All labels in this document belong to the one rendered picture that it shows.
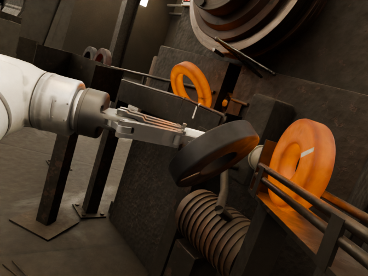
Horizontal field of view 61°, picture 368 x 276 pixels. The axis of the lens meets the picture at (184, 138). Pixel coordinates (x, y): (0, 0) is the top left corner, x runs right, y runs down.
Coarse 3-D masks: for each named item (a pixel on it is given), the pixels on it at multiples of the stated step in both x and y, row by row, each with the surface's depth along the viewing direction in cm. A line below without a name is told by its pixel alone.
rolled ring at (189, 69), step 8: (184, 64) 98; (192, 64) 97; (176, 72) 102; (184, 72) 99; (192, 72) 95; (200, 72) 96; (176, 80) 106; (192, 80) 97; (200, 80) 95; (176, 88) 108; (184, 88) 109; (200, 88) 95; (208, 88) 96; (184, 96) 109; (200, 96) 97; (208, 96) 97; (208, 104) 99
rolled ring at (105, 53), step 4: (100, 48) 168; (96, 52) 171; (100, 52) 167; (104, 52) 163; (108, 52) 164; (96, 56) 170; (100, 56) 170; (104, 56) 162; (108, 56) 162; (96, 60) 172; (100, 60) 173; (104, 60) 162; (108, 60) 161; (108, 64) 161
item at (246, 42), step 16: (192, 0) 107; (288, 0) 77; (304, 0) 78; (192, 16) 106; (272, 16) 80; (288, 16) 78; (256, 32) 84; (272, 32) 81; (208, 48) 98; (224, 48) 92; (240, 48) 88; (256, 48) 89
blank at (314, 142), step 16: (288, 128) 56; (304, 128) 50; (320, 128) 48; (288, 144) 54; (304, 144) 48; (320, 144) 45; (272, 160) 58; (288, 160) 55; (304, 160) 47; (320, 160) 44; (288, 176) 54; (304, 176) 46; (320, 176) 45; (272, 192) 54; (288, 192) 49; (320, 192) 45; (288, 208) 49
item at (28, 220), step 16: (48, 48) 120; (32, 64) 116; (48, 64) 123; (64, 64) 132; (80, 64) 133; (96, 64) 130; (80, 80) 134; (96, 80) 112; (112, 80) 122; (112, 96) 127; (64, 144) 124; (64, 160) 125; (48, 176) 128; (64, 176) 130; (48, 192) 128; (48, 208) 129; (16, 224) 126; (32, 224) 129; (48, 224) 131; (64, 224) 136; (48, 240) 123
